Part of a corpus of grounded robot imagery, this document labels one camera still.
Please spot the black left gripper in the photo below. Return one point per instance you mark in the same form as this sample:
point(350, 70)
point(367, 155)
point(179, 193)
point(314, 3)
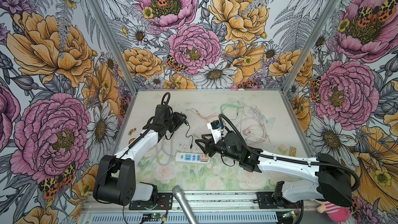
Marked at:
point(178, 116)

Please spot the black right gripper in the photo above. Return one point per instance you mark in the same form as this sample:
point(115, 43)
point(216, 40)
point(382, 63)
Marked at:
point(208, 143)

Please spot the pink USB charger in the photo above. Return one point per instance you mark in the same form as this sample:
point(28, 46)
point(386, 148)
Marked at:
point(204, 158)

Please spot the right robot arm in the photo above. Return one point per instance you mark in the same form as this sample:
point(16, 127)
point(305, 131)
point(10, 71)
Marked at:
point(321, 178)

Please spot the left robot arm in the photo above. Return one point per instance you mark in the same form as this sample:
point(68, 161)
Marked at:
point(116, 181)

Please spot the pink three-pin plug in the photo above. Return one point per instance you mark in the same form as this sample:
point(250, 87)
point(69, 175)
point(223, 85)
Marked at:
point(247, 132)

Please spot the clown sticker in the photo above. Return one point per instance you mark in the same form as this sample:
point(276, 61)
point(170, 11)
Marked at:
point(131, 131)

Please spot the white blue power strip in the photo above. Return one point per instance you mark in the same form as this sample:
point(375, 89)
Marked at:
point(193, 158)

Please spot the yellow square sticker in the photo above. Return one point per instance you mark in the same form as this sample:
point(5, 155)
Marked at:
point(292, 151)

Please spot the silver microphone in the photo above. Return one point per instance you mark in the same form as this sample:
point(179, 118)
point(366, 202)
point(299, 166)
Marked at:
point(179, 195)

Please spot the small green circuit board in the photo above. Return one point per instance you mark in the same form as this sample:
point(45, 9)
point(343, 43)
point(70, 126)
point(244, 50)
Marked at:
point(152, 217)

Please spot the pink plush toy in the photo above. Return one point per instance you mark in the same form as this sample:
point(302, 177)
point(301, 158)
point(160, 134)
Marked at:
point(336, 213)

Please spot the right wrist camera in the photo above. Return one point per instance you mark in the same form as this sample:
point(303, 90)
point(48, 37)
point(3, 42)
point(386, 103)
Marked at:
point(216, 130)

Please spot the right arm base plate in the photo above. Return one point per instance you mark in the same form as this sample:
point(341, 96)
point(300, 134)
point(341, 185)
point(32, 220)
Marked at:
point(267, 200)

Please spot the aluminium front rail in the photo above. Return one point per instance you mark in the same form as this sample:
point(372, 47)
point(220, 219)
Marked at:
point(209, 207)

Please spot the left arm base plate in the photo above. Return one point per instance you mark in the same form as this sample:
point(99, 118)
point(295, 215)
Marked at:
point(163, 201)

